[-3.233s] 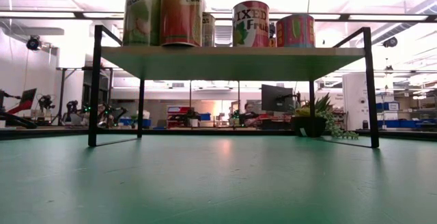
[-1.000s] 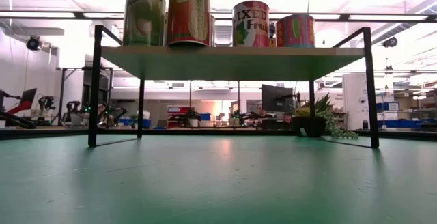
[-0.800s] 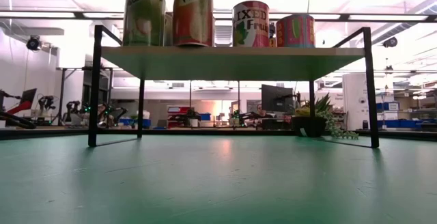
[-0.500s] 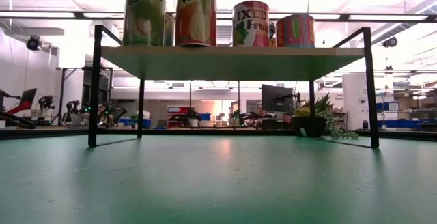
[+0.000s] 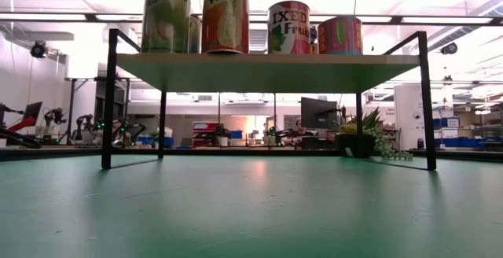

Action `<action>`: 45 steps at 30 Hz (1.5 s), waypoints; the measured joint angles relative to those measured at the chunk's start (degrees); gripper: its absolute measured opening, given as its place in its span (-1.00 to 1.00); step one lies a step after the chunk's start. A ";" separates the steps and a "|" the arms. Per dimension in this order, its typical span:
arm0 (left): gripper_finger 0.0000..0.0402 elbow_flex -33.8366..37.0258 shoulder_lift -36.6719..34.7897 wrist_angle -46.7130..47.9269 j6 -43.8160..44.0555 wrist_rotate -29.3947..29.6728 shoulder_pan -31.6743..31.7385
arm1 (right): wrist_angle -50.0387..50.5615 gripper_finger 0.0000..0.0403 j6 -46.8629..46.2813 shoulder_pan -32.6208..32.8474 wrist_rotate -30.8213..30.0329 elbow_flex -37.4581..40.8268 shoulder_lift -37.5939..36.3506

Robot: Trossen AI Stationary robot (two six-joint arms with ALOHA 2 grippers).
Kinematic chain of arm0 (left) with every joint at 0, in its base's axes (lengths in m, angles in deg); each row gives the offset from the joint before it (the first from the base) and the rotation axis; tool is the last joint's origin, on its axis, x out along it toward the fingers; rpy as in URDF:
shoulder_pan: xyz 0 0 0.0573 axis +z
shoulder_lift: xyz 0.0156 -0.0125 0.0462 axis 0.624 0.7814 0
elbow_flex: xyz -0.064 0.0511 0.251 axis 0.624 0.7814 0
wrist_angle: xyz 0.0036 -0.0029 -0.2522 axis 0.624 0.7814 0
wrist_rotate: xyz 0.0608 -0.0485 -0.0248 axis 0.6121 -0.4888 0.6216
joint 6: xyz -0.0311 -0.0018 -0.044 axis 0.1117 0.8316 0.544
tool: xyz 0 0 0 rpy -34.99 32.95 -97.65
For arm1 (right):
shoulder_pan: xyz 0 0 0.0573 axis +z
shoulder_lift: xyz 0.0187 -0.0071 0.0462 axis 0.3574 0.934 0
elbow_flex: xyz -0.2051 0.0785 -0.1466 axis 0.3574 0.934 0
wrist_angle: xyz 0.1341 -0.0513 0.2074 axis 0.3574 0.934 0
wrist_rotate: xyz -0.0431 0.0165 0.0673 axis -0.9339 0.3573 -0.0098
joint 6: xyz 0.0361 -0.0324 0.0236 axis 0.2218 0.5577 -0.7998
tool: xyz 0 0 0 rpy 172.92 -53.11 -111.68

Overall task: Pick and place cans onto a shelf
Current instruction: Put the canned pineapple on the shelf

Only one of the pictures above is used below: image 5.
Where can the pears labelled can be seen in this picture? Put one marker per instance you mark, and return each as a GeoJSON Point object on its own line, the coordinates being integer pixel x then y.
{"type": "Point", "coordinates": [165, 22]}

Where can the cherries labelled can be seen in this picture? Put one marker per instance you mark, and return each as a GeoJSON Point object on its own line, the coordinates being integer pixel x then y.
{"type": "Point", "coordinates": [195, 34]}

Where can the mixed fruit labelled can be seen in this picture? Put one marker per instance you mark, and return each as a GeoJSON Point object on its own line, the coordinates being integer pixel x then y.
{"type": "Point", "coordinates": [288, 30]}

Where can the pineapple labelled can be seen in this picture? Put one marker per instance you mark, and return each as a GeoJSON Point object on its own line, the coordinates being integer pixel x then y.
{"type": "Point", "coordinates": [226, 22]}

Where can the pink and blue can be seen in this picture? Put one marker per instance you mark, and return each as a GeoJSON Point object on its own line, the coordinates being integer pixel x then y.
{"type": "Point", "coordinates": [340, 35]}

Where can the wooden shelf black metal legs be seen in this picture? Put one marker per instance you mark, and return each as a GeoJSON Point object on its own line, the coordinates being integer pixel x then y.
{"type": "Point", "coordinates": [267, 73]}

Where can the blue storage bins shelf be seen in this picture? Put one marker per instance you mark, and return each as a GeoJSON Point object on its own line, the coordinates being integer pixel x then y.
{"type": "Point", "coordinates": [452, 142]}

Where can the white louvred air vent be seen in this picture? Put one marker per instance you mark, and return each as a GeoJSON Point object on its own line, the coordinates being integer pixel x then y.
{"type": "Point", "coordinates": [258, 39]}

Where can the dark grey background cabinet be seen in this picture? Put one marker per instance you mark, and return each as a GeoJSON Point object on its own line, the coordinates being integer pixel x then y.
{"type": "Point", "coordinates": [118, 104]}

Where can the black computer monitor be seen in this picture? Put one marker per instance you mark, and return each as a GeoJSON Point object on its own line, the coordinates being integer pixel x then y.
{"type": "Point", "coordinates": [318, 112]}

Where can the person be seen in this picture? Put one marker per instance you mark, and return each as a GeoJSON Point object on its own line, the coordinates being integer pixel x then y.
{"type": "Point", "coordinates": [300, 125]}

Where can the black round overhead lamp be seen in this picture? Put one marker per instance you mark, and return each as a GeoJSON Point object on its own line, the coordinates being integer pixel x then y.
{"type": "Point", "coordinates": [449, 49]}
{"type": "Point", "coordinates": [38, 49]}

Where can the black pole stand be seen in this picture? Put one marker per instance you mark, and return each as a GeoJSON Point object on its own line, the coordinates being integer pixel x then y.
{"type": "Point", "coordinates": [72, 96]}

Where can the red bin rack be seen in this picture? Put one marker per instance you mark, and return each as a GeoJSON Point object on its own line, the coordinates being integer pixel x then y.
{"type": "Point", "coordinates": [204, 136]}

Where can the blue storage bin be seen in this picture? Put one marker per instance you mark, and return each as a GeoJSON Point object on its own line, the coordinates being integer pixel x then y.
{"type": "Point", "coordinates": [169, 142]}
{"type": "Point", "coordinates": [236, 134]}

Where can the potted succulent plant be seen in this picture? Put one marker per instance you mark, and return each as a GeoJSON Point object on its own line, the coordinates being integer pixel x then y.
{"type": "Point", "coordinates": [355, 146]}

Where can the small hanging lamp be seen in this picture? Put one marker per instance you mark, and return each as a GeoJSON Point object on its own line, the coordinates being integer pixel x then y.
{"type": "Point", "coordinates": [446, 78]}

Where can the small black bottle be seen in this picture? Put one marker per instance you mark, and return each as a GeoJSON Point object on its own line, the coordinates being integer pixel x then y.
{"type": "Point", "coordinates": [421, 144]}

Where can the green table mat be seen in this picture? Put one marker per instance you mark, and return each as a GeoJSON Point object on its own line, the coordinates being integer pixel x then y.
{"type": "Point", "coordinates": [251, 211]}

